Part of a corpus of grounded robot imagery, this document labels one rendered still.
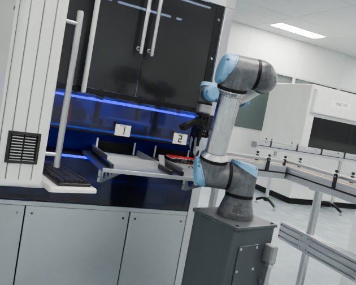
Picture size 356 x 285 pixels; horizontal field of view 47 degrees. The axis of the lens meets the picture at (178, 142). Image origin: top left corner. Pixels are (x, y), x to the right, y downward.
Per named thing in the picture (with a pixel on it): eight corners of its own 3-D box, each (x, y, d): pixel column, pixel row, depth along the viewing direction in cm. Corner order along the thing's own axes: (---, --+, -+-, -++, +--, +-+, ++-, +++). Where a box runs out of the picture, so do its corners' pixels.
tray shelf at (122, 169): (81, 152, 219) (82, 149, 219) (196, 166, 248) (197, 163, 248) (101, 172, 176) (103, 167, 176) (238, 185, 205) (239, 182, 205)
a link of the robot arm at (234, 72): (228, 195, 164) (265, 61, 146) (191, 190, 162) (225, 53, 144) (221, 182, 175) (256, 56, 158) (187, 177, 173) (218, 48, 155)
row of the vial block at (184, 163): (166, 163, 222) (168, 155, 222) (196, 167, 230) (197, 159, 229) (168, 164, 220) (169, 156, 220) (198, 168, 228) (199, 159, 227)
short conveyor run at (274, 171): (197, 169, 250) (202, 144, 249) (186, 164, 264) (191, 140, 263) (285, 180, 279) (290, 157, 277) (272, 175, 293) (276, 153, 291)
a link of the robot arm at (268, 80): (291, 61, 151) (246, 90, 199) (264, 55, 149) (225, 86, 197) (288, 91, 149) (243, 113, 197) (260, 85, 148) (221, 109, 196)
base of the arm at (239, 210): (260, 221, 169) (265, 198, 168) (236, 222, 159) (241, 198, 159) (233, 210, 181) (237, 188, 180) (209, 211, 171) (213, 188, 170)
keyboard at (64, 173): (29, 164, 192) (30, 159, 192) (59, 166, 201) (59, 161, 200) (57, 185, 160) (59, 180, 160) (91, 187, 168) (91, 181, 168)
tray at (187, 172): (156, 161, 225) (157, 155, 225) (198, 166, 236) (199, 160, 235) (181, 175, 194) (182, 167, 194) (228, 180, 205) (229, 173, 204)
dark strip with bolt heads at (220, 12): (192, 143, 237) (217, 5, 230) (198, 145, 239) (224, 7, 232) (192, 144, 236) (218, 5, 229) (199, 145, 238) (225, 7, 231)
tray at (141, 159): (91, 150, 221) (92, 144, 221) (136, 156, 232) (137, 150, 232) (106, 162, 190) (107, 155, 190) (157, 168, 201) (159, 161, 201)
